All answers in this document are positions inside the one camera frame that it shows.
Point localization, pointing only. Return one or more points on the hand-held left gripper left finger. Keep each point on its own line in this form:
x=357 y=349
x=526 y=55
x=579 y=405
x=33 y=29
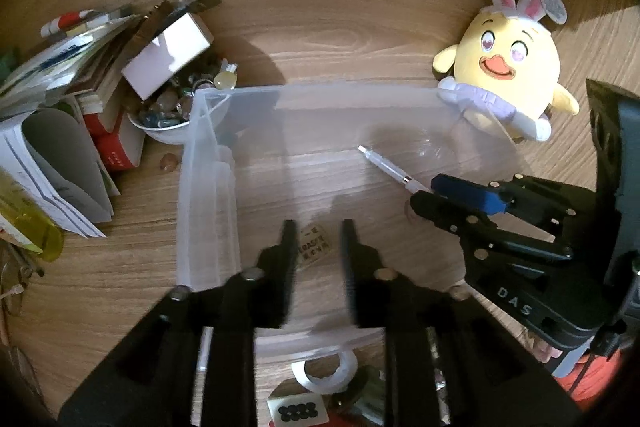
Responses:
x=285 y=267

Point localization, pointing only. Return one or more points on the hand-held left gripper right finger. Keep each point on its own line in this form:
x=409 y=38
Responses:
x=350 y=267

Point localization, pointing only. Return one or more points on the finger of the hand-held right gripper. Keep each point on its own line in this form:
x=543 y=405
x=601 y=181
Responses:
x=465 y=194
x=440 y=209

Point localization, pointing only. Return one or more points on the white clear pen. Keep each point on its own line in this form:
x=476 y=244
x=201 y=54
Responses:
x=385 y=164

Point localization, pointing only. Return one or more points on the clear plastic storage box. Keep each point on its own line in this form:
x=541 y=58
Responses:
x=300 y=132

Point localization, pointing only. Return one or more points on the person's right forearm orange sleeve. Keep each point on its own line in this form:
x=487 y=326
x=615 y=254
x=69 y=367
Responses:
x=590 y=379

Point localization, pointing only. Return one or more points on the person's right hand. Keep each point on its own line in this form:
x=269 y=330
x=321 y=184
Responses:
x=542 y=349

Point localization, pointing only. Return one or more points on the white tape roll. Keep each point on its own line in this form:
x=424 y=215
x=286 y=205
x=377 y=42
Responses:
x=345 y=369

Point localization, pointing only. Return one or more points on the yellow chick plush bunny ears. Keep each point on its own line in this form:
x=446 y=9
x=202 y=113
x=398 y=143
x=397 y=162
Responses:
x=505 y=72

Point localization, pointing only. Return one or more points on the white tile with black dots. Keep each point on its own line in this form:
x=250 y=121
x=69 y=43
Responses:
x=297 y=412

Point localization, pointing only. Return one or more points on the small pebble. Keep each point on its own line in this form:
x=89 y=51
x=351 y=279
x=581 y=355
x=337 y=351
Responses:
x=169 y=161

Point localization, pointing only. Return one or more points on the pale yellow small bottle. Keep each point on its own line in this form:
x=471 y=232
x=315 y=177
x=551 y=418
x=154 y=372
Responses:
x=225 y=79

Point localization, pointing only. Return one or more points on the red book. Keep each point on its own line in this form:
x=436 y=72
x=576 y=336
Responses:
x=112 y=142

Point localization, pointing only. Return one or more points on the small white cardboard box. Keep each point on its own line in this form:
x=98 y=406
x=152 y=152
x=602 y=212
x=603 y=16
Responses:
x=165 y=52

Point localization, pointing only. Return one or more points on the white folded paper stack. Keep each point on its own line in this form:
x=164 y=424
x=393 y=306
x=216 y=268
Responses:
x=50 y=167

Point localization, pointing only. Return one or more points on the yellow green spray bottle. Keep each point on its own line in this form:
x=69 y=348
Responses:
x=30 y=227

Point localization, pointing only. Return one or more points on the brown cardboard carton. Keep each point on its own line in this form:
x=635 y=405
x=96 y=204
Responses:
x=150 y=27

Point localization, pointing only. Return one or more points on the stack of booklets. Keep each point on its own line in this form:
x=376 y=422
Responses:
x=60 y=57

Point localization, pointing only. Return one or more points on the red white marker pen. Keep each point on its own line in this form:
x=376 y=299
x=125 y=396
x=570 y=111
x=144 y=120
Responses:
x=65 y=21

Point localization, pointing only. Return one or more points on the dark green packet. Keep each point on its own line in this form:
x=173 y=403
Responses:
x=6 y=62

